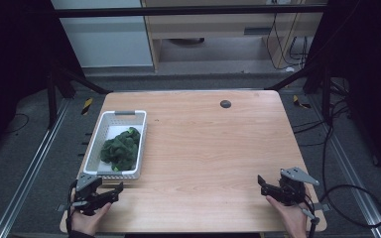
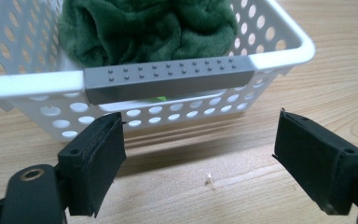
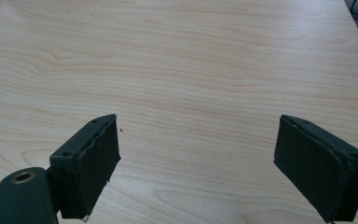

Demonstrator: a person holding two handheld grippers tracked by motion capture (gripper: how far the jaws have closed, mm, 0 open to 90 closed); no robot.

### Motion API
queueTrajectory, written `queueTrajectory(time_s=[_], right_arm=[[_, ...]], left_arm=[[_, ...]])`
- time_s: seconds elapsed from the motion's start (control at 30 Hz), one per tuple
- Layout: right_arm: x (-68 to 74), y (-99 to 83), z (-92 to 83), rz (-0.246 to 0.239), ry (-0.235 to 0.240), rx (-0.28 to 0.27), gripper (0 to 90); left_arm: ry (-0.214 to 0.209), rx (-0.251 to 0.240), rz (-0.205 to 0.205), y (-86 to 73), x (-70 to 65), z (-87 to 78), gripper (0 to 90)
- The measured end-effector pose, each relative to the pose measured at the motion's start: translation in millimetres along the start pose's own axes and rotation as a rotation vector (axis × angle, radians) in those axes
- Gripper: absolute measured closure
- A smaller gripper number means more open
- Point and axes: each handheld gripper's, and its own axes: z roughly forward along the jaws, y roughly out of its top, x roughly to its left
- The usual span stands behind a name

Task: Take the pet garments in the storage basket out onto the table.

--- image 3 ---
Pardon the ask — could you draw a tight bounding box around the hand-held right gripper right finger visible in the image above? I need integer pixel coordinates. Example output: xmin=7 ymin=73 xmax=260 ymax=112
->
xmin=273 ymin=114 xmax=358 ymax=224

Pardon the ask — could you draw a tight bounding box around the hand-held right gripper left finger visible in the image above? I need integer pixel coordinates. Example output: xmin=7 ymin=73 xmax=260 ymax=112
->
xmin=48 ymin=113 xmax=122 ymax=220

